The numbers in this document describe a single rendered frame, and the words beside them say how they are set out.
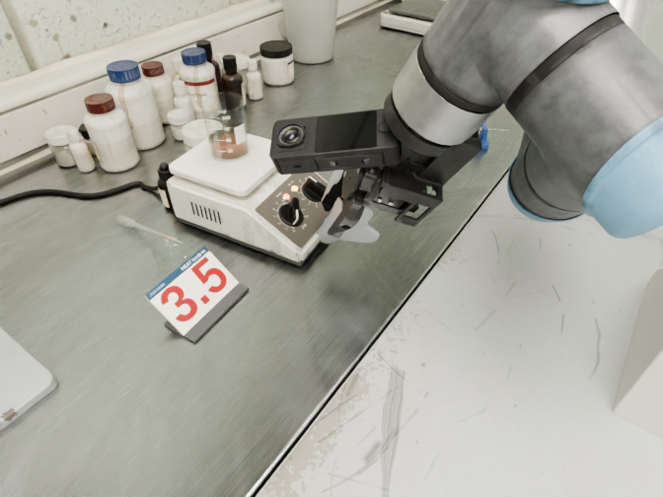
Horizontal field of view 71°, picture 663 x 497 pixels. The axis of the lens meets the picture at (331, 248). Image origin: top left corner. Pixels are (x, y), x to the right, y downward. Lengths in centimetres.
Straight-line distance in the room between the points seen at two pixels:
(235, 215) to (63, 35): 49
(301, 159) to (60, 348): 32
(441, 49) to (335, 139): 12
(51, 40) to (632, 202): 85
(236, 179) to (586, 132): 40
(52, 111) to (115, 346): 47
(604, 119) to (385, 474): 31
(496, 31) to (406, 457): 33
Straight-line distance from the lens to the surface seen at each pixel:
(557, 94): 30
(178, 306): 53
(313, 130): 42
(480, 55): 32
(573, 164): 30
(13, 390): 54
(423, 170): 43
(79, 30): 95
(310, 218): 58
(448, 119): 35
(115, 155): 79
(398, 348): 50
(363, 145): 39
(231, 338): 51
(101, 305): 59
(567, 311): 59
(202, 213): 61
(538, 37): 30
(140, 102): 82
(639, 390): 49
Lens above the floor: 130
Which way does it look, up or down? 42 degrees down
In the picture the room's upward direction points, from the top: straight up
